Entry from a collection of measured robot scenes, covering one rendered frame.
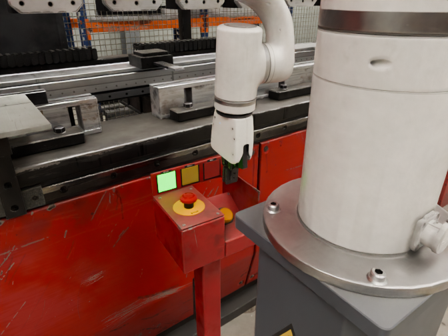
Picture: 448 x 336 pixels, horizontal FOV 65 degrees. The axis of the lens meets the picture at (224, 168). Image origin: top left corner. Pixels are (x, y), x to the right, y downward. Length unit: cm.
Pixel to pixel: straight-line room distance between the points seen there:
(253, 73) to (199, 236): 35
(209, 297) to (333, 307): 68
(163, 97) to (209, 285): 54
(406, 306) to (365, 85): 17
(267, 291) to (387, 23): 27
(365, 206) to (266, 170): 95
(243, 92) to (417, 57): 45
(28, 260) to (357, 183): 83
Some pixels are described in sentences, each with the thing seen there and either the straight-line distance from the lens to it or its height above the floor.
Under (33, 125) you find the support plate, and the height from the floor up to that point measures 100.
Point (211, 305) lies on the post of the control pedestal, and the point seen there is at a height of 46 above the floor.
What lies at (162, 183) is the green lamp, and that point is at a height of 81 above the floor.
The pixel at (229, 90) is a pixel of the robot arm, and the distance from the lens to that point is 67.
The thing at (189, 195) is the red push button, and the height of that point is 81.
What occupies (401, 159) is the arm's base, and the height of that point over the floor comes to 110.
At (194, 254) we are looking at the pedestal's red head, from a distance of 79.
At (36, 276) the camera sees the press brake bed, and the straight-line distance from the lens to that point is 101.
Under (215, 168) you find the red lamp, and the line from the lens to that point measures 90.
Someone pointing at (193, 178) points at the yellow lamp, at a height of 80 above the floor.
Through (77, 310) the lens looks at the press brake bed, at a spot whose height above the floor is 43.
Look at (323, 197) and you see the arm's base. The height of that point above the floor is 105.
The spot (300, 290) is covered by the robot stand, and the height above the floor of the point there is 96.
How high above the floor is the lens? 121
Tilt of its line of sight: 26 degrees down
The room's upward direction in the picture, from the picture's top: straight up
